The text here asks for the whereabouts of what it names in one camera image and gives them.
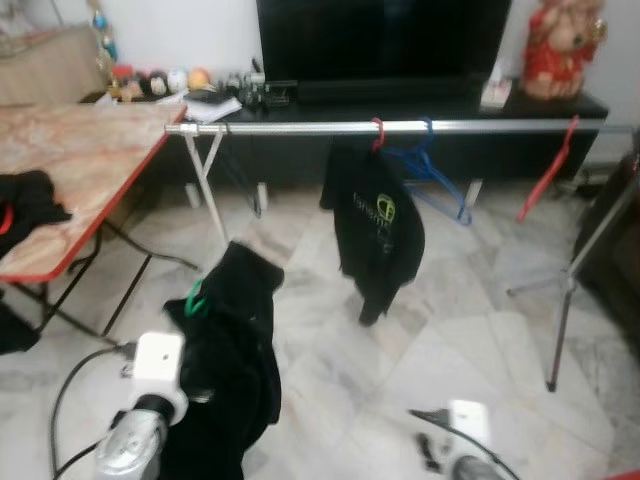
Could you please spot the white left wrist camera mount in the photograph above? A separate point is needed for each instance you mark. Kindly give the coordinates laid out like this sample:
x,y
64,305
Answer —
x,y
158,375

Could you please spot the black plush toy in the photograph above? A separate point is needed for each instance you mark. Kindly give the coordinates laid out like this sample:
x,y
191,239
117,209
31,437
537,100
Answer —
x,y
151,84

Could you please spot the black soundbar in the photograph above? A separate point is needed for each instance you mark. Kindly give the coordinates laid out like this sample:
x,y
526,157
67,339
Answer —
x,y
390,89

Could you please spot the small electronics board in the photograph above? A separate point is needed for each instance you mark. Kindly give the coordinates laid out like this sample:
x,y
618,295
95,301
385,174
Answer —
x,y
262,90

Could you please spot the white pink tissue pack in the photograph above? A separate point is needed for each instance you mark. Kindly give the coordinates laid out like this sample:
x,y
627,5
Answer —
x,y
496,90

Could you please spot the silver metal clothes rack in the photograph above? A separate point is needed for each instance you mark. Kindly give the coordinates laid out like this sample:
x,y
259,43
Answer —
x,y
300,127

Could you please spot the black shirt with green logo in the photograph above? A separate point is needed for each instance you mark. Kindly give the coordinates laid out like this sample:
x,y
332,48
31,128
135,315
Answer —
x,y
375,230

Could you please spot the black shirt with red trim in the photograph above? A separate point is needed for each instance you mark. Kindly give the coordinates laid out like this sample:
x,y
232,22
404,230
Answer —
x,y
35,210

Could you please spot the plain black garment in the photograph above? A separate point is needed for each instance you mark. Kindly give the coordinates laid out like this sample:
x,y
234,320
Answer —
x,y
230,370

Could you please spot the black wallet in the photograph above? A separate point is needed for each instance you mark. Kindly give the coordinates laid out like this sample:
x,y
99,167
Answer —
x,y
206,96

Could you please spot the light wooden sideboard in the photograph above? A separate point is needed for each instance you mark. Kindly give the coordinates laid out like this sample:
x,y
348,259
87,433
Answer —
x,y
50,70

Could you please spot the red lid jar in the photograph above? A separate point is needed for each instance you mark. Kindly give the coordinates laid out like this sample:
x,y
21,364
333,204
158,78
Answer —
x,y
121,85

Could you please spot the red plastic stool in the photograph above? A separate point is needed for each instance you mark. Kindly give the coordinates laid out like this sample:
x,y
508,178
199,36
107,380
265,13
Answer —
x,y
622,475

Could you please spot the orange plush ball toy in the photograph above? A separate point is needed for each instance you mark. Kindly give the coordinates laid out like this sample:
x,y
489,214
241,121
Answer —
x,y
198,78

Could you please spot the black flat television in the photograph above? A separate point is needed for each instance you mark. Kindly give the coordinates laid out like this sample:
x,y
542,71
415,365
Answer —
x,y
385,40

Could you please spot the black television cabinet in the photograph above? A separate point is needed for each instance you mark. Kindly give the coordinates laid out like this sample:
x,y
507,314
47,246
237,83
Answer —
x,y
290,160

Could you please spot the gold blue trophy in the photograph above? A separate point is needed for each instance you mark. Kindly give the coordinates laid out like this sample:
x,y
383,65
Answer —
x,y
100,40

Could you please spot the white plush ball toy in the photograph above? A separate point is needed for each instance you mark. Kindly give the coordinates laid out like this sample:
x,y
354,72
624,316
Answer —
x,y
175,81

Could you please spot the marble pattern folding table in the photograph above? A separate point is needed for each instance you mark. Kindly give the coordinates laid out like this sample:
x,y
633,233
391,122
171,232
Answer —
x,y
80,160

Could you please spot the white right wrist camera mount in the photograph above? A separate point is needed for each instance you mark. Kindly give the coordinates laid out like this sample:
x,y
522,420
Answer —
x,y
470,425

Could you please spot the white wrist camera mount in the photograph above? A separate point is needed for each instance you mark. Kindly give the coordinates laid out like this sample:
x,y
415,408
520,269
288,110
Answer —
x,y
470,425
158,375

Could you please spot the red laughing Buddha statue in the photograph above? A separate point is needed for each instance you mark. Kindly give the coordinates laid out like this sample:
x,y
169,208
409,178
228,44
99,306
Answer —
x,y
563,50

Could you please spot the pink hanger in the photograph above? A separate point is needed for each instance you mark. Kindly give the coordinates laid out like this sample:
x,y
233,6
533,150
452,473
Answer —
x,y
378,135

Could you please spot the stack of white papers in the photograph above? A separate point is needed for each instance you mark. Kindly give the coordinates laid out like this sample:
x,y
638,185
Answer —
x,y
212,110

